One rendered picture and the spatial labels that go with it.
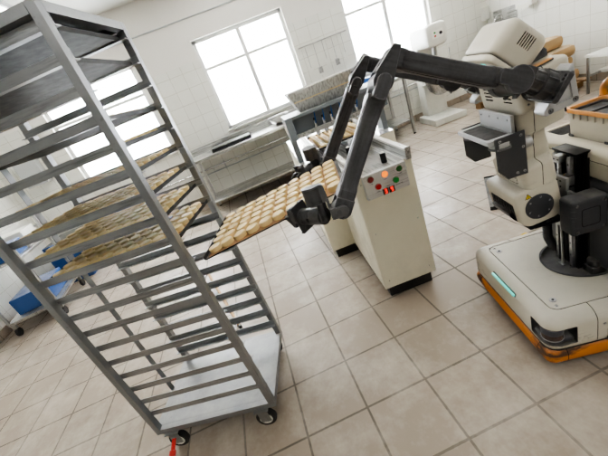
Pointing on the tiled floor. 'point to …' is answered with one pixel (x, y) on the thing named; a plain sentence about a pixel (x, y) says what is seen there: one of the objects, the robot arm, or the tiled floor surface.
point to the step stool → (598, 69)
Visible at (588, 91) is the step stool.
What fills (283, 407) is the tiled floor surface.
